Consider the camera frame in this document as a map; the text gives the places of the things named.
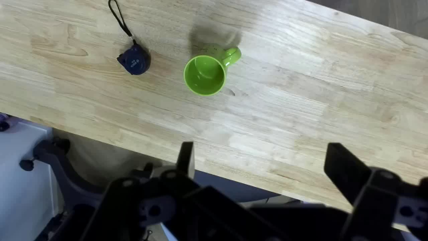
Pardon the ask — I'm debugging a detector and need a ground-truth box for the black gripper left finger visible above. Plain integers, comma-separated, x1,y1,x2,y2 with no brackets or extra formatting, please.
175,140,196,179

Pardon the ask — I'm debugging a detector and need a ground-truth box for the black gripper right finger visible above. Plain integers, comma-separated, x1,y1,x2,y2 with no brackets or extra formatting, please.
323,141,374,207

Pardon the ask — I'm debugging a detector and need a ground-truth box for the green ceramic mug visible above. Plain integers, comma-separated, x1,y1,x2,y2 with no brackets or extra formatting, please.
182,44,243,97

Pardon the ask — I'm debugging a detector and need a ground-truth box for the black spoon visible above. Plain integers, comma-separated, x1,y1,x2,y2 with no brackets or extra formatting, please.
107,0,152,76

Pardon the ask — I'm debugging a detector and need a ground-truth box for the grey office chair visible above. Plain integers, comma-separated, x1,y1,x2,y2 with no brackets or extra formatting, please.
18,135,152,241

